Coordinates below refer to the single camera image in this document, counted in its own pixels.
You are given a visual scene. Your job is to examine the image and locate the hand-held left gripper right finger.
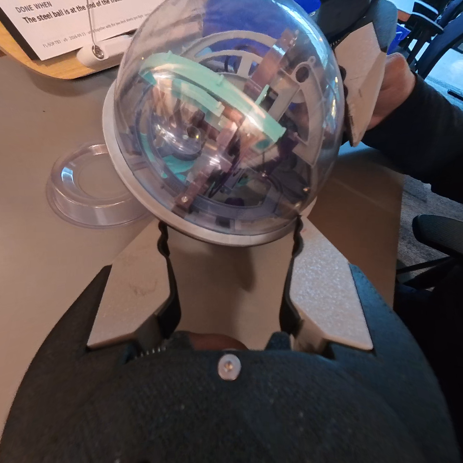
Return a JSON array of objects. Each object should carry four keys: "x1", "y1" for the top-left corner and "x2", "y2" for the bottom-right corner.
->
[{"x1": 280, "y1": 216, "x2": 374, "y2": 351}]

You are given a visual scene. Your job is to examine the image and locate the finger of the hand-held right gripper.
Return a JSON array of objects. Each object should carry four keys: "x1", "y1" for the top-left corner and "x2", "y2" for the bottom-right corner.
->
[{"x1": 333, "y1": 20, "x2": 388, "y2": 147}]

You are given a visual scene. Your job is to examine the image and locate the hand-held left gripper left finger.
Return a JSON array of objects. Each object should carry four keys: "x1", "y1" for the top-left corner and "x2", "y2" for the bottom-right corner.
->
[{"x1": 86, "y1": 221, "x2": 181, "y2": 349}]

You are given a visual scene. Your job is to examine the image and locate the clear plastic maze ball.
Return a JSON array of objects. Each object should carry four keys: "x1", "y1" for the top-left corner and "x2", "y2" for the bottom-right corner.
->
[{"x1": 102, "y1": 0, "x2": 344, "y2": 247}]

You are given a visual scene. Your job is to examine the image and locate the person's right forearm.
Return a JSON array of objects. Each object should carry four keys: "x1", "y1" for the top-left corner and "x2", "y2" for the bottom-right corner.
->
[{"x1": 362, "y1": 74, "x2": 463, "y2": 196}]

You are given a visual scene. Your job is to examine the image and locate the person's right hand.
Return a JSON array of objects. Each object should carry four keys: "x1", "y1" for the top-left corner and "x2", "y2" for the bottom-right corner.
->
[{"x1": 367, "y1": 52, "x2": 417, "y2": 130}]

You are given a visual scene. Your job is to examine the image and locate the black office chair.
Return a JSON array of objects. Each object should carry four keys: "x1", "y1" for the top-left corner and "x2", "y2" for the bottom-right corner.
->
[
  {"x1": 396, "y1": 213, "x2": 463, "y2": 290},
  {"x1": 398, "y1": 0, "x2": 463, "y2": 78}
]

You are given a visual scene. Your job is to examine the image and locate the instruction sheet on clipboard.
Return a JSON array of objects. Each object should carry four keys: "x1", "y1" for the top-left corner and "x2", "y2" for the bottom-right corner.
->
[{"x1": 0, "y1": 18, "x2": 145, "y2": 81}]

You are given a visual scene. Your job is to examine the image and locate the clear plastic ring stand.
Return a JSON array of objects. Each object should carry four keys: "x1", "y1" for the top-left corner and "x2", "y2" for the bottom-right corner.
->
[{"x1": 46, "y1": 142, "x2": 150, "y2": 228}]

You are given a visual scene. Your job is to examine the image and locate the white tether with steel cable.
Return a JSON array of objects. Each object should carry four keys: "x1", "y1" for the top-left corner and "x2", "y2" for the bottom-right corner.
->
[{"x1": 77, "y1": 0, "x2": 108, "y2": 68}]

